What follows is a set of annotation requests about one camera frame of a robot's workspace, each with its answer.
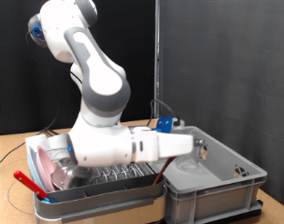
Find clear wine glass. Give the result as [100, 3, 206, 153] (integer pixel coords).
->
[175, 128, 202, 172]

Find black cables on table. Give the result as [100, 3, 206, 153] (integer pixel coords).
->
[40, 126, 61, 138]

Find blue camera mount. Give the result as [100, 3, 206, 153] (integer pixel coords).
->
[153, 116, 178, 134]

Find long hanging black cable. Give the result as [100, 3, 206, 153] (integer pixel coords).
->
[0, 31, 61, 169]

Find brown wooden stick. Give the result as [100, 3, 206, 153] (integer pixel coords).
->
[152, 156, 178, 187]

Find dark grey backdrop panel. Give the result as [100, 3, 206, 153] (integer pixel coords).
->
[159, 0, 284, 211]

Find steel wire dish rack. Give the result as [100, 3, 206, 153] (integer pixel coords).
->
[32, 140, 168, 224]

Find blue handled utensil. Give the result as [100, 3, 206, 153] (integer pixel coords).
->
[40, 196, 58, 205]

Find light blue plastic plate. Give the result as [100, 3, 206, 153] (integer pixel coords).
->
[27, 145, 45, 190]

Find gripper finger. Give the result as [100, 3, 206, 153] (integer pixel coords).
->
[193, 137, 207, 149]

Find aluminium frame post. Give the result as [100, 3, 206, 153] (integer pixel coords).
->
[153, 0, 162, 119]

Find stainless steel pot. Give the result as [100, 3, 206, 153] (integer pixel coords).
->
[50, 158, 96, 190]

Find white box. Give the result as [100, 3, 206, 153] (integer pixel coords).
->
[38, 133, 71, 161]

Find pink plastic plate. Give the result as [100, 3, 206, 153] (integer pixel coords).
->
[35, 145, 58, 192]

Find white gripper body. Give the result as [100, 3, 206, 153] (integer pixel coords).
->
[156, 132, 196, 160]

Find grey cutlery holder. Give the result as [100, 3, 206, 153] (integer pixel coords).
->
[34, 173, 165, 214]

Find grey plastic crate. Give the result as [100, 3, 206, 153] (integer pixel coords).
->
[146, 125, 268, 224]

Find black camera cable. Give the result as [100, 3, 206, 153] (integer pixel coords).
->
[68, 69, 181, 126]

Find black backdrop curtain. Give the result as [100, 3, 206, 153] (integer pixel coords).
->
[0, 0, 157, 136]

